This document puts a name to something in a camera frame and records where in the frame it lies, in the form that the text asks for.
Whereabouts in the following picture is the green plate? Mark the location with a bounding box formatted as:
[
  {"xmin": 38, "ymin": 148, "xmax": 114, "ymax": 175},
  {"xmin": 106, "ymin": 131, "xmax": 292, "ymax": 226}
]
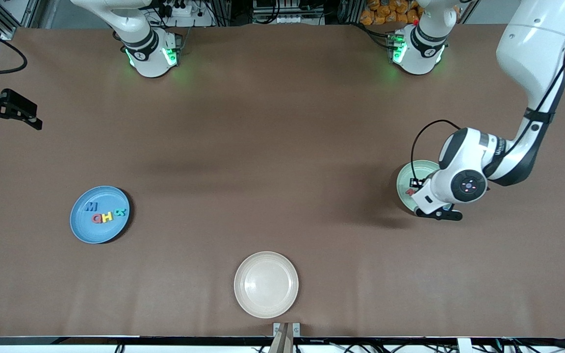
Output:
[{"xmin": 396, "ymin": 160, "xmax": 442, "ymax": 214}]

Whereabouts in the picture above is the blue plate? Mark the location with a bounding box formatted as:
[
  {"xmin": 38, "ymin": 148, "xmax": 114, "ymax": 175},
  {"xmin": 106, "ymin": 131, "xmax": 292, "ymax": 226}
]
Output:
[{"xmin": 70, "ymin": 185, "xmax": 131, "ymax": 245}]

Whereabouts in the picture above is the beige plate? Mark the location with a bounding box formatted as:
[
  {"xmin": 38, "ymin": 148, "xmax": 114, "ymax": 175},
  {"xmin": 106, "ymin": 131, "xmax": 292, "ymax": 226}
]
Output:
[{"xmin": 234, "ymin": 251, "xmax": 299, "ymax": 319}]

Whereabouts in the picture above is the brown table mat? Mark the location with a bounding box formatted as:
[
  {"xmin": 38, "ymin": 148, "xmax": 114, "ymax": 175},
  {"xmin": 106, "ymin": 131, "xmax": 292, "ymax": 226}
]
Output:
[{"xmin": 0, "ymin": 22, "xmax": 565, "ymax": 339}]

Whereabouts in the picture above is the orange toy pile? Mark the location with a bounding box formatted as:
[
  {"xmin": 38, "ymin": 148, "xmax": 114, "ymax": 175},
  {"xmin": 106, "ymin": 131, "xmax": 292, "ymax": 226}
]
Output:
[{"xmin": 360, "ymin": 0, "xmax": 423, "ymax": 25}]

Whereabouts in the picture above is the grey control box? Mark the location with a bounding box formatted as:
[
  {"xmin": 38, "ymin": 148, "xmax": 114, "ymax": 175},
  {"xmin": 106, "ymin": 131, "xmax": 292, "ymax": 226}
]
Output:
[{"xmin": 252, "ymin": 0, "xmax": 327, "ymax": 24}]

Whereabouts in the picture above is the white power strip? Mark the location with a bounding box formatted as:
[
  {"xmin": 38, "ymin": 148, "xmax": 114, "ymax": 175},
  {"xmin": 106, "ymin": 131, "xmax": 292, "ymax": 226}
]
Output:
[{"xmin": 157, "ymin": 0, "xmax": 214, "ymax": 18}]

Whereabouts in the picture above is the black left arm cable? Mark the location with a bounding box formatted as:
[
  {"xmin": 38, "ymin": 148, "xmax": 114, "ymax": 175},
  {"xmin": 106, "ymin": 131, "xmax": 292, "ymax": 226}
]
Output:
[{"xmin": 410, "ymin": 0, "xmax": 565, "ymax": 183}]

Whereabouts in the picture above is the aluminium frame post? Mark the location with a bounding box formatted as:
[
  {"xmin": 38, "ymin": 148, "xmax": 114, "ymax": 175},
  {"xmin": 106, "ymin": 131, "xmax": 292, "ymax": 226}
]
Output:
[{"xmin": 0, "ymin": 0, "xmax": 43, "ymax": 40}]

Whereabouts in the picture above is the metal mounting bracket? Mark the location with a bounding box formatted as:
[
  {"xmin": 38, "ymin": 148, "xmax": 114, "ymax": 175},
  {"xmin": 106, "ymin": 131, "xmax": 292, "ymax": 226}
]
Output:
[{"xmin": 273, "ymin": 322, "xmax": 301, "ymax": 353}]

